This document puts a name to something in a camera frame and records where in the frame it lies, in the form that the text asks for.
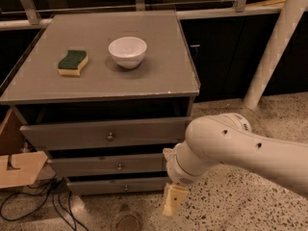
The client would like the grey drawer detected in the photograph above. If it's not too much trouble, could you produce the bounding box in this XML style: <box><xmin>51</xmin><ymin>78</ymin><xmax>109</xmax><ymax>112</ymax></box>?
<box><xmin>48</xmin><ymin>153</ymin><xmax>167</xmax><ymax>177</ymax></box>
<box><xmin>67</xmin><ymin>177</ymin><xmax>170</xmax><ymax>195</ymax></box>
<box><xmin>20</xmin><ymin>116</ymin><xmax>192</xmax><ymax>150</ymax></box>

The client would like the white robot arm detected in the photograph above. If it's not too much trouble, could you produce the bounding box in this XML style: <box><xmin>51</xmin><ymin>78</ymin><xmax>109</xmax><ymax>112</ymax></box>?
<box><xmin>163</xmin><ymin>113</ymin><xmax>308</xmax><ymax>217</ymax></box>

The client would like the grey bottom drawer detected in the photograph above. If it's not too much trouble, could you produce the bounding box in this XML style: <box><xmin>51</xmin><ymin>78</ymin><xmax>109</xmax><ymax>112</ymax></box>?
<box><xmin>67</xmin><ymin>177</ymin><xmax>170</xmax><ymax>195</ymax></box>

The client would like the grey top drawer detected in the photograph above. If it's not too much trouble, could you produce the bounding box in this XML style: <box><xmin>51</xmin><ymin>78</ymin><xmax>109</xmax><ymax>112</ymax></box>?
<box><xmin>20</xmin><ymin>116</ymin><xmax>192</xmax><ymax>150</ymax></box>

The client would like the grey drawer cabinet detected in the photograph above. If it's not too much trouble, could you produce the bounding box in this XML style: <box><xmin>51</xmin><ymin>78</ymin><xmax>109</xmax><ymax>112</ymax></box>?
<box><xmin>1</xmin><ymin>11</ymin><xmax>199</xmax><ymax>184</ymax></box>

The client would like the floor drain cover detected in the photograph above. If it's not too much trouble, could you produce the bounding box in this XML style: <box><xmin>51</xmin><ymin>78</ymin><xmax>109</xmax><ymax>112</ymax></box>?
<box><xmin>115</xmin><ymin>215</ymin><xmax>141</xmax><ymax>231</ymax></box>

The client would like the white ceramic bowl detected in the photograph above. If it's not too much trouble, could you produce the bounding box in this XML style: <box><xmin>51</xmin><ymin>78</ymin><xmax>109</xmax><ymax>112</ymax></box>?
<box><xmin>108</xmin><ymin>37</ymin><xmax>147</xmax><ymax>69</ymax></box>

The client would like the wooden board cutout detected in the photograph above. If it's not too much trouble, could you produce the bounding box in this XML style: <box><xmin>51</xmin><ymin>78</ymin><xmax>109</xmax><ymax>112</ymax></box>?
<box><xmin>0</xmin><ymin>110</ymin><xmax>47</xmax><ymax>189</ymax></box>

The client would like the green yellow sponge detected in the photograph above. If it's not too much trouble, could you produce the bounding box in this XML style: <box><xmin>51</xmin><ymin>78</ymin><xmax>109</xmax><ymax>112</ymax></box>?
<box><xmin>58</xmin><ymin>50</ymin><xmax>89</xmax><ymax>76</ymax></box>

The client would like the blue cable on floor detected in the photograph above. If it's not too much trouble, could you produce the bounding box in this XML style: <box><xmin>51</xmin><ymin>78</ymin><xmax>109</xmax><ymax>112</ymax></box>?
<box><xmin>51</xmin><ymin>190</ymin><xmax>90</xmax><ymax>231</ymax></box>

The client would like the black cable on floor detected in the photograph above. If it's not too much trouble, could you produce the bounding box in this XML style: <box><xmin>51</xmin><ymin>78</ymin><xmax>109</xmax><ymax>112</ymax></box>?
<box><xmin>0</xmin><ymin>175</ymin><xmax>65</xmax><ymax>223</ymax></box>

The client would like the metal railing frame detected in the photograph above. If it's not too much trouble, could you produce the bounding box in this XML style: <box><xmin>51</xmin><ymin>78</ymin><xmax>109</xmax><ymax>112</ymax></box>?
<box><xmin>0</xmin><ymin>0</ymin><xmax>286</xmax><ymax>31</ymax></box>

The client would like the white slanted post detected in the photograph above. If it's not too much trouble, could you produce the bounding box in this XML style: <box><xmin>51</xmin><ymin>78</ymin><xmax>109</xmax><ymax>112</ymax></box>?
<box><xmin>244</xmin><ymin>0</ymin><xmax>308</xmax><ymax>110</ymax></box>

